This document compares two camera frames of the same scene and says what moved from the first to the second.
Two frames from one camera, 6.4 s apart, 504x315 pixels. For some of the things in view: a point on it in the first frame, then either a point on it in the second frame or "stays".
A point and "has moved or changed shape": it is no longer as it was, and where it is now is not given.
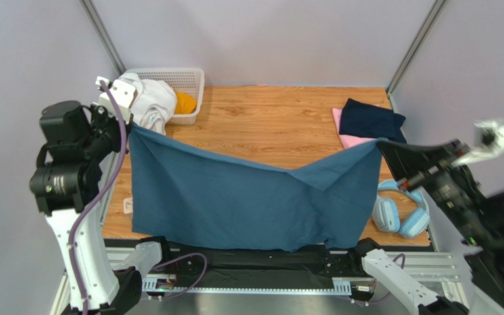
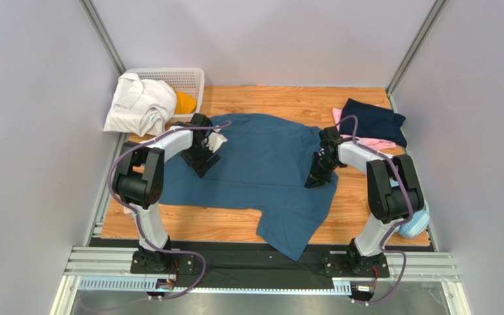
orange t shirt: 185,104 stays
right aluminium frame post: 414,49 stays
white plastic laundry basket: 188,81 stays
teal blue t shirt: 186,195 has moved or changed shape
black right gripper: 430,168 to 321,168
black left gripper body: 106,134 to 197,155
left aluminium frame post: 103,36 stays
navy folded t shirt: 359,119 stays
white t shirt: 155,103 stays
